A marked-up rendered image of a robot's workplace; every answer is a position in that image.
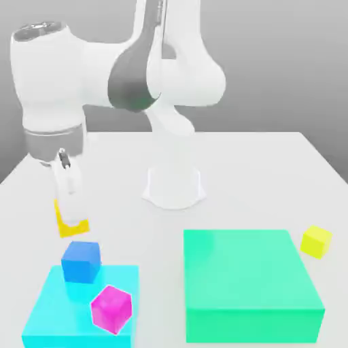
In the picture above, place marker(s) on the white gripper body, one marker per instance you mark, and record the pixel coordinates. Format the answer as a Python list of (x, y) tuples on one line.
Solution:
[(68, 190)]

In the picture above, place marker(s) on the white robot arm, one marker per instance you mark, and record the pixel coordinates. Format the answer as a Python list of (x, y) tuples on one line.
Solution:
[(51, 81)]

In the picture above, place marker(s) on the large cyan box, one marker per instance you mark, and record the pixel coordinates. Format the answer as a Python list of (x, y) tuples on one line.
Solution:
[(65, 315)]

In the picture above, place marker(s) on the small magenta cube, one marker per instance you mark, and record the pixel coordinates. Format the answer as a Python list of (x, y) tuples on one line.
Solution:
[(111, 310)]

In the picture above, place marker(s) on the small yellow cube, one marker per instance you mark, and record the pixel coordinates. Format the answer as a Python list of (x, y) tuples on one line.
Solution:
[(316, 242)]

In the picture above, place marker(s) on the small orange cube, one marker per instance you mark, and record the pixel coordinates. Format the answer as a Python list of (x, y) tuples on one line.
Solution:
[(71, 230)]

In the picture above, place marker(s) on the large green box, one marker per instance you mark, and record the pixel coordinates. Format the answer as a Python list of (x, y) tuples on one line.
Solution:
[(250, 282)]

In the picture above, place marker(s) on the small blue cube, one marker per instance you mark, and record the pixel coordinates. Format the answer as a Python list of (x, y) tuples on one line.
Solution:
[(80, 262)]

